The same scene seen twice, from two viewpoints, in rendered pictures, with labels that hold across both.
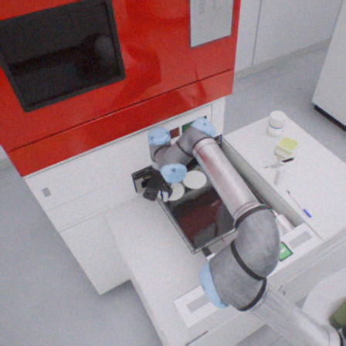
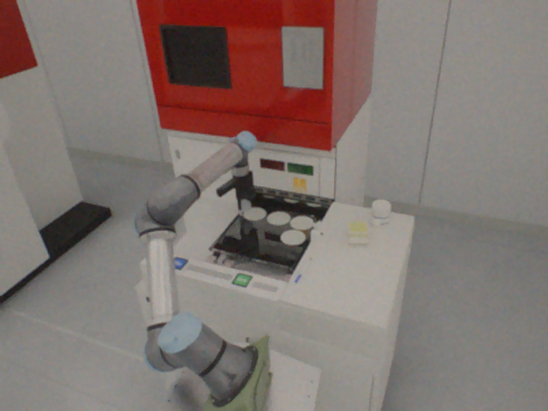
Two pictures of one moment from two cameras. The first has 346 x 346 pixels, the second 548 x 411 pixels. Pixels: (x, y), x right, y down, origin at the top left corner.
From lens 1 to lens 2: 129 cm
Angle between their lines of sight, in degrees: 42
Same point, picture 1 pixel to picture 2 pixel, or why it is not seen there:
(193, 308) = not seen: hidden behind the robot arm
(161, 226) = not seen: hidden behind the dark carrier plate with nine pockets
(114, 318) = not seen: hidden behind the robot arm
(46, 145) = (176, 113)
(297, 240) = (264, 286)
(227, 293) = (138, 217)
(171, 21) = (267, 58)
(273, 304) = (152, 248)
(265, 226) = (174, 184)
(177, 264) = (202, 257)
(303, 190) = (324, 267)
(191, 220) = (236, 235)
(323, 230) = (288, 295)
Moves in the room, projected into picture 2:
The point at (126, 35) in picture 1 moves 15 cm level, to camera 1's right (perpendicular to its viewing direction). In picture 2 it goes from (234, 57) to (258, 64)
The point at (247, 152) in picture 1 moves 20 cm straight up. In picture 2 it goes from (330, 221) to (332, 177)
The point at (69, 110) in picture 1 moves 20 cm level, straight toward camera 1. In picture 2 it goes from (193, 95) to (162, 111)
